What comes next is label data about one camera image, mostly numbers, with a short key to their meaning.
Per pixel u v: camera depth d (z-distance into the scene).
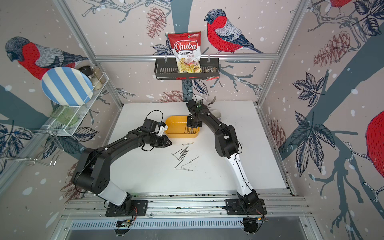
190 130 1.04
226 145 0.62
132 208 0.71
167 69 0.95
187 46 0.80
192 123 0.90
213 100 1.06
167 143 0.89
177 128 1.06
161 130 0.83
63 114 0.70
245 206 0.64
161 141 0.80
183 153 0.93
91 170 0.45
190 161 0.90
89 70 0.79
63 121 0.67
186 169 0.88
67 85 0.73
